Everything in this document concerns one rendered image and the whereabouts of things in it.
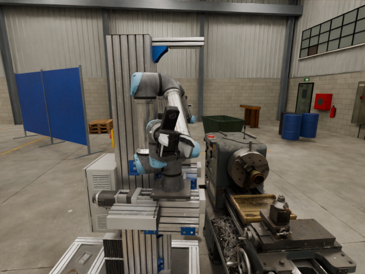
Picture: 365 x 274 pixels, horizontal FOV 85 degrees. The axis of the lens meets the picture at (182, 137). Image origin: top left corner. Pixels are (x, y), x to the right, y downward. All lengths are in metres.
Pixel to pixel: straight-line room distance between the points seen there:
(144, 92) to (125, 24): 11.07
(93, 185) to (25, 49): 12.21
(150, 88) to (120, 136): 0.44
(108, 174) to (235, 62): 11.31
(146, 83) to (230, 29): 11.56
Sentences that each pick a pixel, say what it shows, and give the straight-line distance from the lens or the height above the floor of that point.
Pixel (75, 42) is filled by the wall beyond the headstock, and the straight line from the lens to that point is 12.46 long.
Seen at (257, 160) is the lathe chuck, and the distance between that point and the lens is 1.74.
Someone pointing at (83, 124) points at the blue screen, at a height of 0.83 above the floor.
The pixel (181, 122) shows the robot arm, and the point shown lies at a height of 1.58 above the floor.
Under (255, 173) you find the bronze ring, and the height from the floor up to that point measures 1.11.
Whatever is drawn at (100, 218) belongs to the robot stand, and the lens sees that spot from 1.57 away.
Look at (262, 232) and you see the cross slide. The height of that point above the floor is 0.97.
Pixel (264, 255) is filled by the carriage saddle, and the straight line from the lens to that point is 1.25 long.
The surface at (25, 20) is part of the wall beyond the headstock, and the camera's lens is 13.53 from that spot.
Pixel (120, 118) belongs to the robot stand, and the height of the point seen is 1.55.
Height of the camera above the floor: 1.72
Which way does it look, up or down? 13 degrees down
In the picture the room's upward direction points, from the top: straight up
